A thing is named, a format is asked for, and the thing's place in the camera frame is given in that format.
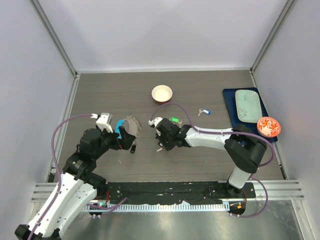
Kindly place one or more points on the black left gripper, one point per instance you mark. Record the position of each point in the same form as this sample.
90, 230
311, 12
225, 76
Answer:
126, 141

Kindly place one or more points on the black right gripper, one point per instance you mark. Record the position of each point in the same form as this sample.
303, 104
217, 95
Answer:
160, 136

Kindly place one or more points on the black tag key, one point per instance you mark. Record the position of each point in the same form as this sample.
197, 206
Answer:
161, 147
133, 148

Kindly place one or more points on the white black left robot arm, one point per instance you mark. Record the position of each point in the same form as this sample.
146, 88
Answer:
77, 185

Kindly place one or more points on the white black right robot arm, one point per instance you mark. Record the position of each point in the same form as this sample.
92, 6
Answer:
244, 148

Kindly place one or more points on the black tag key on organizer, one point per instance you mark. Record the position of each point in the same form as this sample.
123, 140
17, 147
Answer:
133, 148

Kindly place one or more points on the green tag key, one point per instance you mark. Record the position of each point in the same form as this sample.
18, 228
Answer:
176, 120

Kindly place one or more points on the red bowl white inside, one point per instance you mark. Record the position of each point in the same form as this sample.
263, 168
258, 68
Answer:
161, 94

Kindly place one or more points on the blue tag key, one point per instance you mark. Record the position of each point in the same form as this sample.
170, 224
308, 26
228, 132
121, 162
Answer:
203, 111

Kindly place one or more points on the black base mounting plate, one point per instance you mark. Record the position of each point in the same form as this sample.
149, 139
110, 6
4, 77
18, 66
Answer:
170, 193

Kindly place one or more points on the pale green rectangular plate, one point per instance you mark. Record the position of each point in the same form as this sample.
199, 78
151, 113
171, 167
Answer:
248, 106

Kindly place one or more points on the orange white patterned bowl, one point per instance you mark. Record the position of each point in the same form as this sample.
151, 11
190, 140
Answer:
268, 127

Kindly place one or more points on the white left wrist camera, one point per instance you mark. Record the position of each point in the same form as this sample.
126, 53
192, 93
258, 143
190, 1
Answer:
103, 122

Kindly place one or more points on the perforated cable duct strip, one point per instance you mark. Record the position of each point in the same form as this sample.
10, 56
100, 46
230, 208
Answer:
183, 207

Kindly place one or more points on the aluminium frame rail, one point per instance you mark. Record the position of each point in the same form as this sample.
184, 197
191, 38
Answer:
53, 35

